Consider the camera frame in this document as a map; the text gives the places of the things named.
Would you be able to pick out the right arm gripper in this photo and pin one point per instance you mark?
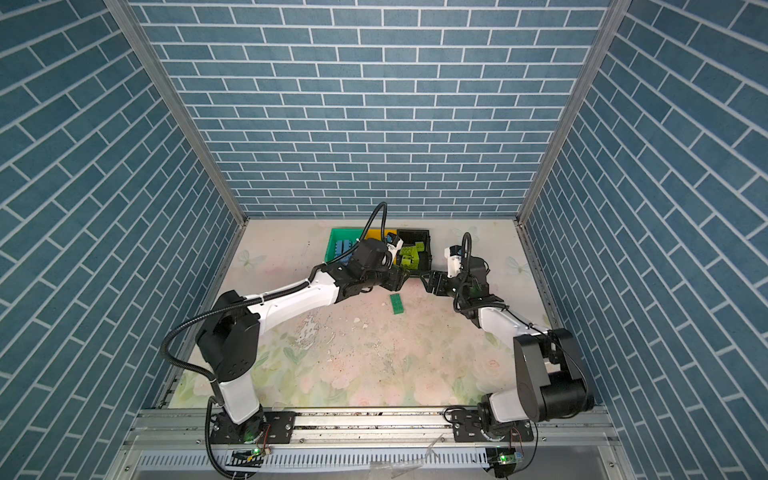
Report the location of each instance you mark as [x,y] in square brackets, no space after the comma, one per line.
[443,276]

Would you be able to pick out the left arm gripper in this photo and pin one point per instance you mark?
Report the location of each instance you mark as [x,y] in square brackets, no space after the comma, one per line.
[395,278]

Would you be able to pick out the blue lego brick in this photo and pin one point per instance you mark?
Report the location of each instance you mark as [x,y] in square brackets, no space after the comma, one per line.
[341,247]

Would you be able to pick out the dark green lego brick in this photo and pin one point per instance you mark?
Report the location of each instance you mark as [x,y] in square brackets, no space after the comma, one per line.
[397,304]

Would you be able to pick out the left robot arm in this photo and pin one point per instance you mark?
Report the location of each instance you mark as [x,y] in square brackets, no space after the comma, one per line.
[228,340]

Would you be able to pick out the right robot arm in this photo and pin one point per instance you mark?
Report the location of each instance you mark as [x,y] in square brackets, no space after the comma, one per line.
[550,383]

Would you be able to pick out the yellow plastic bin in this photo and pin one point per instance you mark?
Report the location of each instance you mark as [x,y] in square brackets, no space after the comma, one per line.
[376,234]

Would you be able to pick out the black plastic bin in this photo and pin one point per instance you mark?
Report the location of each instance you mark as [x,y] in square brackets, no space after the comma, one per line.
[410,237]

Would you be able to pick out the green plastic bin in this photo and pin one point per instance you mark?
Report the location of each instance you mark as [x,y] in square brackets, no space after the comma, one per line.
[341,234]

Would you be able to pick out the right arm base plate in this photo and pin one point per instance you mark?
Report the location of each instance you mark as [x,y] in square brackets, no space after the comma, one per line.
[473,425]

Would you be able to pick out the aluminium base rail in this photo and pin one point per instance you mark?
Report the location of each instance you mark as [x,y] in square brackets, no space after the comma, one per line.
[398,441]

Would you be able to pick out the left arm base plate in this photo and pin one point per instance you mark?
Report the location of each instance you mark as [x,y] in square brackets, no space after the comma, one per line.
[270,427]

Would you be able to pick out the aluminium corner post right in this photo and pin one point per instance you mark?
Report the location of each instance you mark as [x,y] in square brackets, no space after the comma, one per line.
[596,55]

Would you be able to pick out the aluminium corner post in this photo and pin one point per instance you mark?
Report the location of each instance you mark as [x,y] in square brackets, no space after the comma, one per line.
[596,55]
[129,25]

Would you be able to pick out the aluminium corner post left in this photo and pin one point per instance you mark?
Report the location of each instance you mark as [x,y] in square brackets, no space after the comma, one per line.
[129,25]

